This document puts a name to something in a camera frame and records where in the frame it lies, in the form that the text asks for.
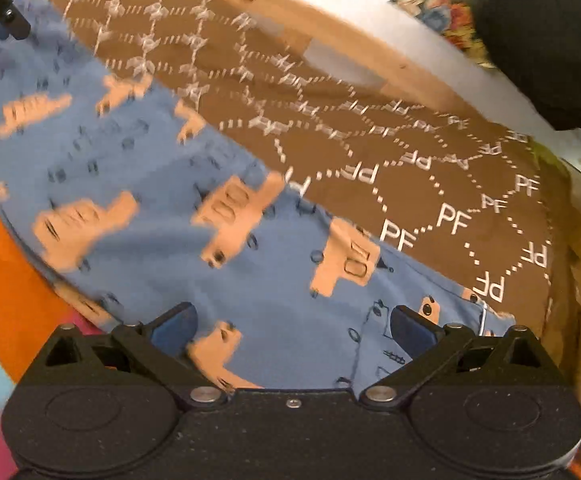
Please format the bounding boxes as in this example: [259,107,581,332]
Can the black cushion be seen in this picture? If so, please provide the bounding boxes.
[473,0,581,133]

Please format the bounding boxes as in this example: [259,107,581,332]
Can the green cloth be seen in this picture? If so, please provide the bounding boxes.
[531,140,576,176]

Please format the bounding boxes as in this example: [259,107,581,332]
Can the wooden bed frame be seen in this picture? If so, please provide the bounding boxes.
[160,0,581,386]

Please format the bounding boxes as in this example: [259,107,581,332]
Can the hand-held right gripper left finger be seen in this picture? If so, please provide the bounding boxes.
[44,302,226,406]

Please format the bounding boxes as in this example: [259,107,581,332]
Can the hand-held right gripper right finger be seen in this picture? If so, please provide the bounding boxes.
[359,305,551,408]

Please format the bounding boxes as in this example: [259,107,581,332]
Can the colourful patterned bed sheet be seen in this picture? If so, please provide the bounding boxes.
[0,177,116,480]

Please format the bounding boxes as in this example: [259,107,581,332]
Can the blue printed pants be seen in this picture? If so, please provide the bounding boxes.
[0,0,516,391]

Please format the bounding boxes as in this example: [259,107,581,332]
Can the brown printed blanket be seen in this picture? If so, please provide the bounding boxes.
[0,0,556,341]

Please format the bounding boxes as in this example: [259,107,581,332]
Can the floral multicoloured fabric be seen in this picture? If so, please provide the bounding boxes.
[391,0,496,68]

